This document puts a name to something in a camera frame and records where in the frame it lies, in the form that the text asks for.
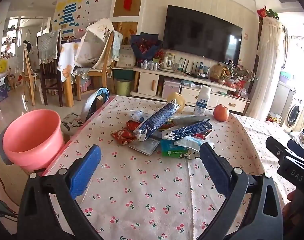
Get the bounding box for silver foil blister pack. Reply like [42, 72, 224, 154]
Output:
[129, 139, 160, 156]

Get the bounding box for pink plastic bucket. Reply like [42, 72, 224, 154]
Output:
[3, 109, 65, 173]

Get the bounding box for yellow plastic bag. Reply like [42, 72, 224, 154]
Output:
[0, 59, 11, 74]

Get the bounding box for dark green storage box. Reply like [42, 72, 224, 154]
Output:
[113, 68, 135, 80]

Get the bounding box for pink checked tablecloth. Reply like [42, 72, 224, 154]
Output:
[43, 95, 116, 178]

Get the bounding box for light wood dining chair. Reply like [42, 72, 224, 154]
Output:
[22, 42, 41, 106]
[73, 29, 123, 102]

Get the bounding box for crushed clear plastic bottle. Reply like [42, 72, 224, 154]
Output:
[130, 110, 152, 122]

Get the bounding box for blue round stool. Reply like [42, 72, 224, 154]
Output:
[0, 127, 19, 167]

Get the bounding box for yellow pear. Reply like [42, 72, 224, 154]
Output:
[166, 92, 186, 113]

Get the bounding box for orange print covered dining table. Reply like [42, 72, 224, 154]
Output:
[57, 41, 89, 107]

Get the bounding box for white blue plastic wrapper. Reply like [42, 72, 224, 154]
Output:
[174, 136, 215, 153]

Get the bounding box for red gift box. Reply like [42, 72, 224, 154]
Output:
[233, 80, 250, 98]

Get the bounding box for dark blue flower bouquet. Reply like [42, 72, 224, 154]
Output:
[130, 32, 164, 64]

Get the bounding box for person's right hand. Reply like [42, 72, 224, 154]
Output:
[283, 187, 304, 230]

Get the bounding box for gold gift basket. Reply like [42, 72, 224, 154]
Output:
[209, 64, 231, 84]

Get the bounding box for lace covered air conditioner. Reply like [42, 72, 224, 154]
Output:
[246, 16, 291, 122]

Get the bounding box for dark blue paper bag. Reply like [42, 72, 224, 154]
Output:
[0, 84, 9, 103]

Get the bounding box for white rice bag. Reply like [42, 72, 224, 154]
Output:
[116, 44, 137, 68]

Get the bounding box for cat print child chair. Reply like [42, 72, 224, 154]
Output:
[60, 87, 110, 137]

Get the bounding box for green tissue pack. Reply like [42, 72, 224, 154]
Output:
[161, 139, 201, 160]

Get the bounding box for white bottle blue label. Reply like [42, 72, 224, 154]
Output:
[193, 85, 212, 117]

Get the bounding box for white washing machine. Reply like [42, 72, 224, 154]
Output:
[283, 97, 304, 130]

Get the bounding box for orange red snack packet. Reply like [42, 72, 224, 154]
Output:
[110, 129, 138, 146]

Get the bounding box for white television cabinet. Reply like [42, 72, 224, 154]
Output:
[130, 66, 251, 114]

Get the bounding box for cherry print tablecloth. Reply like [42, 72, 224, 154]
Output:
[43, 95, 296, 240]

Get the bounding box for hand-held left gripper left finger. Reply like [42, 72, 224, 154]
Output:
[17, 144, 103, 240]

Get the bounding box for black flat television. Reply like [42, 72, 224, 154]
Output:
[163, 5, 243, 64]

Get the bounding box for cartoon print cushion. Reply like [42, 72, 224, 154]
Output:
[0, 165, 20, 222]

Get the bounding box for red green decoration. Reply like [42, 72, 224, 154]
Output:
[257, 5, 280, 20]

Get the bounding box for white electric kettle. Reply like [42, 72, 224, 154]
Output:
[159, 54, 176, 72]

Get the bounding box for red apple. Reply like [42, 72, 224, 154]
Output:
[213, 104, 230, 122]

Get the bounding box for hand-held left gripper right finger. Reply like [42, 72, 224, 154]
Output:
[197, 142, 285, 240]

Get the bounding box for black router with antennas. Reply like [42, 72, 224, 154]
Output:
[184, 60, 209, 80]

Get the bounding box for blue striped wall sticker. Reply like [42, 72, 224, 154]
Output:
[53, 0, 111, 34]

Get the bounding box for display shelf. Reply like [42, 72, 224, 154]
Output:
[2, 17, 20, 58]

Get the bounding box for purple plastic basin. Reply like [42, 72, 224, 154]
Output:
[279, 71, 296, 84]

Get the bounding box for dark wood dining chair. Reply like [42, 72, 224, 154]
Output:
[37, 29, 64, 108]

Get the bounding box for dark red snack packet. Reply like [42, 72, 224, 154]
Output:
[192, 132, 210, 141]

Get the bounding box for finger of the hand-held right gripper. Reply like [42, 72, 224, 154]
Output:
[265, 135, 293, 160]
[287, 139, 304, 162]

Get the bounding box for light green waste bin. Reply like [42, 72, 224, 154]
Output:
[116, 79, 132, 97]

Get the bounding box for white cartoon tote bag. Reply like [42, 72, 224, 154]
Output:
[74, 17, 115, 68]

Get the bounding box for dried flower bunch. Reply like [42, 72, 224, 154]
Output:
[231, 60, 256, 83]

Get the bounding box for tall blue white milk carton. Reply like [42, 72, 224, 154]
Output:
[133, 99, 180, 142]

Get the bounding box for pink carry case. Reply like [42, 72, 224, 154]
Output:
[162, 78, 182, 99]

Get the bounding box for pack of small bottles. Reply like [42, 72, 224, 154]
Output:
[141, 59, 159, 71]

